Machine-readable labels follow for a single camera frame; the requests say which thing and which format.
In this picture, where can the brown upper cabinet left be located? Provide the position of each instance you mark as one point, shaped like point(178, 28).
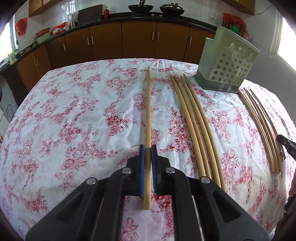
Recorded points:
point(37, 7)

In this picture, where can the black wok with lid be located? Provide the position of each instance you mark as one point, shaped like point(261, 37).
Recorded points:
point(172, 9)

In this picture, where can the red plastic bag on wall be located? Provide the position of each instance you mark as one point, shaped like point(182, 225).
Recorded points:
point(21, 26)

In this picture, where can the red bottle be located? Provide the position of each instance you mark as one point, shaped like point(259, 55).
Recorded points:
point(106, 12)

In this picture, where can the glass cup holder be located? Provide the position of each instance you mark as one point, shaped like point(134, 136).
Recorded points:
point(72, 19)

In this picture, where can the red bag with items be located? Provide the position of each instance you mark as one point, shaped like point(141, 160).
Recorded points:
point(235, 24)

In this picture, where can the brown cabinet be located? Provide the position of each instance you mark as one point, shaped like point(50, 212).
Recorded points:
point(244, 6)
point(37, 7)

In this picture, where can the brown upper cabinet right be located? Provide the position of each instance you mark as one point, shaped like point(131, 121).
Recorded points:
point(244, 6)

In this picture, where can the green perforated chopstick holder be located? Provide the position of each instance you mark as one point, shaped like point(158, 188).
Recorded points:
point(225, 62)

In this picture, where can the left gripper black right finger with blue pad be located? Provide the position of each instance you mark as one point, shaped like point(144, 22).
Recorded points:
point(201, 209)

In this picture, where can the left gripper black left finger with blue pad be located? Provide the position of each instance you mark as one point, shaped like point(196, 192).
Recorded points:
point(94, 210)

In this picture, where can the red white bag on counter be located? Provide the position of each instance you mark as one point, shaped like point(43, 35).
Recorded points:
point(60, 28)

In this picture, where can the green basin with red bowl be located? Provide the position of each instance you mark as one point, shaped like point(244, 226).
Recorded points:
point(42, 35)

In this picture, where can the floral red white tablecloth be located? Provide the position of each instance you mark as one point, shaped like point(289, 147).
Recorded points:
point(88, 119)

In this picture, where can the black wok left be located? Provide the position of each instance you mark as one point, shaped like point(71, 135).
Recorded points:
point(140, 8)

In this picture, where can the brown lower kitchen cabinets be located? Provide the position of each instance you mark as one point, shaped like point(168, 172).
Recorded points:
point(126, 39)

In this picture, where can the person's hand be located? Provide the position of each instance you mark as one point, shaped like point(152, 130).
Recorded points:
point(292, 190)

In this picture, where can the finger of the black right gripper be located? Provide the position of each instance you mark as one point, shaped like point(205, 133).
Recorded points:
point(288, 144)

